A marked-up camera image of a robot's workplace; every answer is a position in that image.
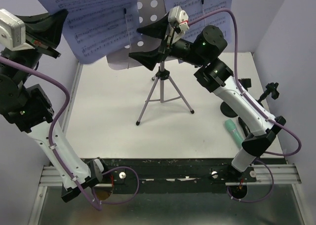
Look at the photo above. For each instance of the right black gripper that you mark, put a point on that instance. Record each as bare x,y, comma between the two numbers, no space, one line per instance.
149,59

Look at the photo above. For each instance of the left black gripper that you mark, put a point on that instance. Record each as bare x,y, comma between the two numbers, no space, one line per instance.
43,31

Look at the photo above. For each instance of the silver tripod music stand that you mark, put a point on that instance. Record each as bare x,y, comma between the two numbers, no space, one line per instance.
120,60

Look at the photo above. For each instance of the black microphone stand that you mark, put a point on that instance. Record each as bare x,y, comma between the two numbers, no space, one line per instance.
227,110
271,89

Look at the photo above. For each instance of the green toy microphone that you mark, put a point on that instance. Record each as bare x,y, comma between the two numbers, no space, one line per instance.
232,129

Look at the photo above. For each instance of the black microphone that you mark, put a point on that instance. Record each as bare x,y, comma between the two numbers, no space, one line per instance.
244,127

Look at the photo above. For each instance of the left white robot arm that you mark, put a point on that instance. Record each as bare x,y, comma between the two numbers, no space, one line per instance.
31,111

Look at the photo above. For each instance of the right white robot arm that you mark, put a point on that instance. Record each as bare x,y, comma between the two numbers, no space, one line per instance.
215,76

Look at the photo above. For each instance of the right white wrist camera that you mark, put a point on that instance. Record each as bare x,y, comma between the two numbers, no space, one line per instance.
178,20

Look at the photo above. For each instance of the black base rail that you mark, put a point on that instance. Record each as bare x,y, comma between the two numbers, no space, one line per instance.
161,176

